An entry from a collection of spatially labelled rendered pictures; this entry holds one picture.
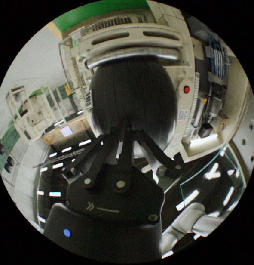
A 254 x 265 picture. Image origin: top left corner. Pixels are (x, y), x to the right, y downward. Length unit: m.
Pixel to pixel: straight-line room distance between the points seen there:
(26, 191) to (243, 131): 11.95
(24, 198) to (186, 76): 11.69
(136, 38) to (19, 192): 11.28
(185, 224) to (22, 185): 11.33
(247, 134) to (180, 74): 0.51
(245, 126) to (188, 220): 0.56
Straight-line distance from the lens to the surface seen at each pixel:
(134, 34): 0.30
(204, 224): 0.48
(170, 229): 0.57
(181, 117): 0.53
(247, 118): 0.62
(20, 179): 11.25
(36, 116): 4.55
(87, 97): 0.27
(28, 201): 11.46
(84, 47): 0.32
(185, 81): 0.46
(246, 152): 0.65
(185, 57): 0.34
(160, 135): 0.25
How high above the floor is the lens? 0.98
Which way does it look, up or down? 39 degrees up
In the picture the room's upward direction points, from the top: 167 degrees clockwise
